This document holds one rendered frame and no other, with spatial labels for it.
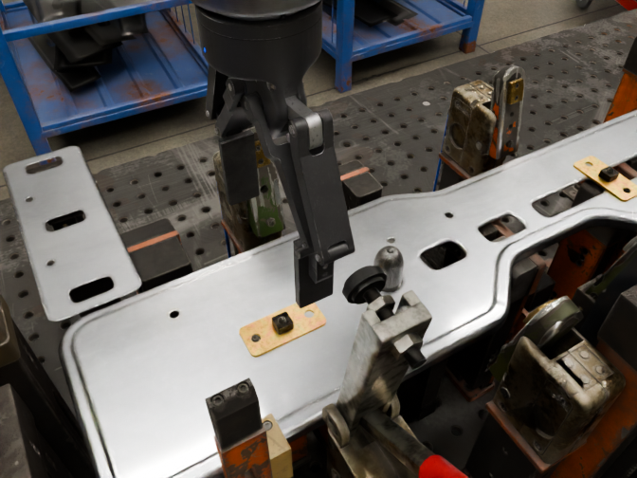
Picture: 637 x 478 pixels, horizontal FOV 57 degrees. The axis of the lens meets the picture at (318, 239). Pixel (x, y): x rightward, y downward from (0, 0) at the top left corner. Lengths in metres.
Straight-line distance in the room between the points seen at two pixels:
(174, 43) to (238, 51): 2.59
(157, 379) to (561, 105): 1.21
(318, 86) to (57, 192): 2.15
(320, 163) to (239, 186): 0.18
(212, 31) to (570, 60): 1.46
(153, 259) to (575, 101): 1.15
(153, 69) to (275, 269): 2.17
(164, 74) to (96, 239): 2.02
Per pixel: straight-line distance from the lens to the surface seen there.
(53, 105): 2.64
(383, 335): 0.33
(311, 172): 0.35
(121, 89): 2.64
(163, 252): 0.71
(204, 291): 0.63
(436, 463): 0.39
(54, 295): 0.68
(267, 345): 0.58
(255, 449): 0.38
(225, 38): 0.35
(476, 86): 0.87
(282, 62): 0.35
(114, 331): 0.62
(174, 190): 1.22
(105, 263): 0.69
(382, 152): 1.29
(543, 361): 0.52
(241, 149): 0.50
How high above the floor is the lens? 1.48
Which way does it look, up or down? 46 degrees down
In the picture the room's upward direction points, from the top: straight up
